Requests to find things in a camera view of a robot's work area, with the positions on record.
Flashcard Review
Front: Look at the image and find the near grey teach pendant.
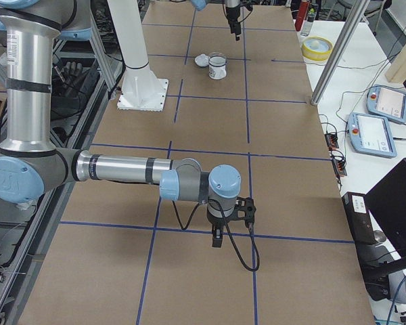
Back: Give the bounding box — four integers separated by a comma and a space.
347, 112, 397, 158

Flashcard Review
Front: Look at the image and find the grey teach pendant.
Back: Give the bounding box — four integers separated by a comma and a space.
366, 85, 406, 124
347, 112, 397, 158

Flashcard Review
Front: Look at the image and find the aluminium frame post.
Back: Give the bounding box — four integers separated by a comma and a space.
311, 0, 370, 106

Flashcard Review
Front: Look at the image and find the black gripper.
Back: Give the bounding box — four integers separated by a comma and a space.
225, 5, 241, 41

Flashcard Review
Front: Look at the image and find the orange black connector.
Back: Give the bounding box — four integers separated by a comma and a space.
332, 156, 347, 177
324, 133, 339, 150

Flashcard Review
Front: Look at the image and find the yellow rimmed blue bowl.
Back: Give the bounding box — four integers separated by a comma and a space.
301, 36, 333, 62

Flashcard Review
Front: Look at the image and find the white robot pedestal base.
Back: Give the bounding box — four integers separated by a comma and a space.
108, 0, 168, 112

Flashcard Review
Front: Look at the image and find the red cylinder bottle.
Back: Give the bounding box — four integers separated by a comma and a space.
296, 0, 309, 23

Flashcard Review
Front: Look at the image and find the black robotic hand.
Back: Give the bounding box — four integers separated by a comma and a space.
52, 61, 89, 98

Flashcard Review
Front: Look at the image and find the black pendant cable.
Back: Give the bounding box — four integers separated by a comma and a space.
319, 53, 406, 143

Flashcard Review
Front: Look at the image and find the white enamel mug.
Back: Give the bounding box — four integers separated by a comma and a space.
208, 65, 227, 80

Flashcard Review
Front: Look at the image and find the near orange black connector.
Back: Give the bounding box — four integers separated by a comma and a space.
332, 156, 347, 177

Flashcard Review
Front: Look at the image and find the far grey teach pendant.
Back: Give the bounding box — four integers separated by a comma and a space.
366, 85, 406, 124

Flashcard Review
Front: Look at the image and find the clear black capped bottle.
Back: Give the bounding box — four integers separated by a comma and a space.
300, 8, 316, 37

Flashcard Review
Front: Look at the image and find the black computer monitor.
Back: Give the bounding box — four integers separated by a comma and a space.
365, 158, 406, 253

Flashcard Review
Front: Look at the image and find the wooden plank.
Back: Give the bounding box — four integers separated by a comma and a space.
385, 44, 406, 83

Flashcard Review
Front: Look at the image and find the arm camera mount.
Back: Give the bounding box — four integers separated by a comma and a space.
227, 196, 256, 229

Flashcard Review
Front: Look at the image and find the black desktop computer box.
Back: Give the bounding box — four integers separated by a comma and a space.
342, 192, 376, 245

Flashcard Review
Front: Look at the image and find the far orange black connector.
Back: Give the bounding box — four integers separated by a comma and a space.
324, 133, 339, 150

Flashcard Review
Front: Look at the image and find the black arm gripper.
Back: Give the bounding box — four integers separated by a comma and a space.
206, 212, 228, 247

